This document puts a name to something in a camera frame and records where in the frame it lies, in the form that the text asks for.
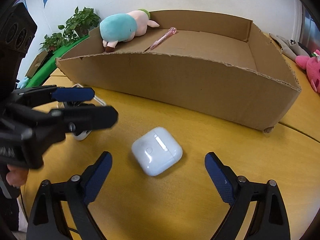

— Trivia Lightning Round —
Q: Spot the teal pink plush toy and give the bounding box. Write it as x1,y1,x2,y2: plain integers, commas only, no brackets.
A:
99,9,159,53

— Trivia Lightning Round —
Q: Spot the grey cloth bag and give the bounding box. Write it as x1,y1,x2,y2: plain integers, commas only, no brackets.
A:
269,34,312,61

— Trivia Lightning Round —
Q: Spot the pink transparent pen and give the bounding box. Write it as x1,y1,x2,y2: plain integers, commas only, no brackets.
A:
149,27,177,50

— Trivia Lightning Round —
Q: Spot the clear white phone case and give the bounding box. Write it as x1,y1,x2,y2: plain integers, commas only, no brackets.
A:
57,95,106,141

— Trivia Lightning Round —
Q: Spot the brown cardboard box tray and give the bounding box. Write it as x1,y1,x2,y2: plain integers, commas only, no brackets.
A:
56,10,301,131

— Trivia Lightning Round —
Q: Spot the small potted plant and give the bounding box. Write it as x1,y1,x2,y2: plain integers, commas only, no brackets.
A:
40,33,64,51

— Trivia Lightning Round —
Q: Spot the green table cloth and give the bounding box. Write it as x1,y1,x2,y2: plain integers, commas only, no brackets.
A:
26,35,89,88

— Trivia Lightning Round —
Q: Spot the person's left hand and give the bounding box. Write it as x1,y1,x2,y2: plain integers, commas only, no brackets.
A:
6,164,29,187

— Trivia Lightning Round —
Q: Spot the green potted plant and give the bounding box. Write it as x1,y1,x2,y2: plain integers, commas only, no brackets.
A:
57,7,101,43

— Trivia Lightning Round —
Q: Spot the white earbuds case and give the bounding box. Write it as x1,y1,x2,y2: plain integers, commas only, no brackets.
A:
131,127,183,177

